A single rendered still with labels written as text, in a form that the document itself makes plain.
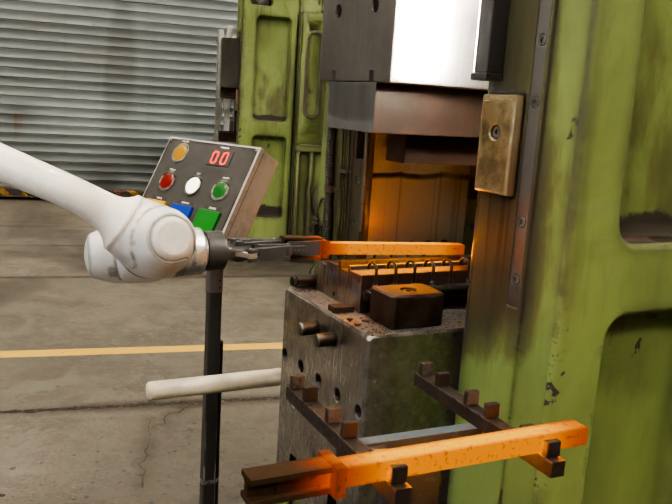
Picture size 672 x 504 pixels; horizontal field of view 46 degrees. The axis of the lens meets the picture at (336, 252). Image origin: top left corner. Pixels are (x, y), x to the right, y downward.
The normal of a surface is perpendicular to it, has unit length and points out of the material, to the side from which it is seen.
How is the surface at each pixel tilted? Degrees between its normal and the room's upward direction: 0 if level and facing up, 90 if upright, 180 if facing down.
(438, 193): 90
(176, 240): 78
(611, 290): 90
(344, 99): 90
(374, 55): 90
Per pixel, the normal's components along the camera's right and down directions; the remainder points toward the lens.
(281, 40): 0.18, 0.18
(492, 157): -0.89, 0.03
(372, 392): 0.45, 0.20
